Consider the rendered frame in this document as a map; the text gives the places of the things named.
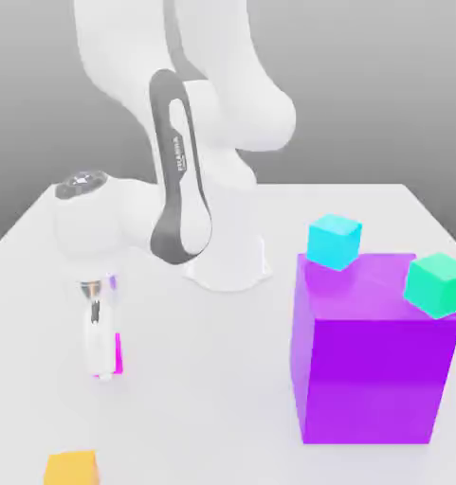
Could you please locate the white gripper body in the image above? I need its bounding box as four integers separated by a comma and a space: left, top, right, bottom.
82, 302, 118, 382

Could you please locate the small magenta cube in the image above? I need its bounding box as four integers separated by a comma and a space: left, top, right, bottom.
93, 332, 124, 379

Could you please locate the small orange cube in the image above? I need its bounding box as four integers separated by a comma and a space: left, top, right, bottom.
43, 449, 100, 485

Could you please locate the small cyan cube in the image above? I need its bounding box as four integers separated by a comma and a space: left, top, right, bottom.
305, 213, 363, 273

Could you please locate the small green cube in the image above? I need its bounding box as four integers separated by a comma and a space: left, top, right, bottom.
403, 252, 456, 320

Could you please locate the large purple box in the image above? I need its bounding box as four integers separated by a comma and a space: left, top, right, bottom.
290, 252, 456, 445

